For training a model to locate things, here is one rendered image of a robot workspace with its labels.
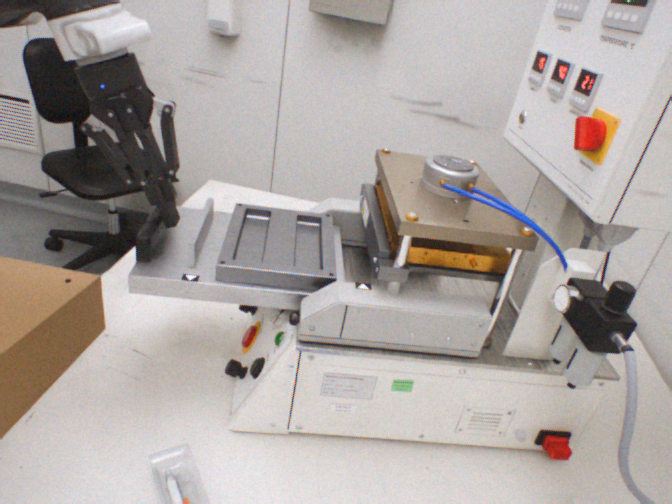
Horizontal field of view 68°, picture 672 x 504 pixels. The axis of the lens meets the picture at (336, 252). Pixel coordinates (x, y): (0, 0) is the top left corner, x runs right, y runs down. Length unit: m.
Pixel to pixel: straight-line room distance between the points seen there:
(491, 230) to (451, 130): 1.64
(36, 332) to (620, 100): 0.80
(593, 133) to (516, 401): 0.38
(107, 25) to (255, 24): 1.68
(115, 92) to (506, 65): 1.77
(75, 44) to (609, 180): 0.63
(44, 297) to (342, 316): 0.46
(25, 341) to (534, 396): 0.71
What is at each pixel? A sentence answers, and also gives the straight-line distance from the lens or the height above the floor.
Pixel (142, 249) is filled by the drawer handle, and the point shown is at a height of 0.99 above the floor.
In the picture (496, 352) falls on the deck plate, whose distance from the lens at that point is 0.75.
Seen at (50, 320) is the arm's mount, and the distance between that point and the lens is 0.83.
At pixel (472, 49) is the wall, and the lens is 2.21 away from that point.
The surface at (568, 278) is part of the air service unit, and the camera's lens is 0.67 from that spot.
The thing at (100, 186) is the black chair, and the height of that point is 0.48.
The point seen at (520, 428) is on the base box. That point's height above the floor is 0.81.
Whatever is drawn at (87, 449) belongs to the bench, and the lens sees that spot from 0.80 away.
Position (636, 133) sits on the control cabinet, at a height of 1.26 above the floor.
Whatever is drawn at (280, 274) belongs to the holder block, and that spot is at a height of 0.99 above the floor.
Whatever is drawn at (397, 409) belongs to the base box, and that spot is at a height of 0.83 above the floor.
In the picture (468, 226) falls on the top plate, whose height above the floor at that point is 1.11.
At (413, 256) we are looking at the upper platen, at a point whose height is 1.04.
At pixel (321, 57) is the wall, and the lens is 2.25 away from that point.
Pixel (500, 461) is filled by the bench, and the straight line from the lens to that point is 0.86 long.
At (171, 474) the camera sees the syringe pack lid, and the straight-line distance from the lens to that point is 0.73.
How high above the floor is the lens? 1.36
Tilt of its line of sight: 30 degrees down
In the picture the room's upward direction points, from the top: 10 degrees clockwise
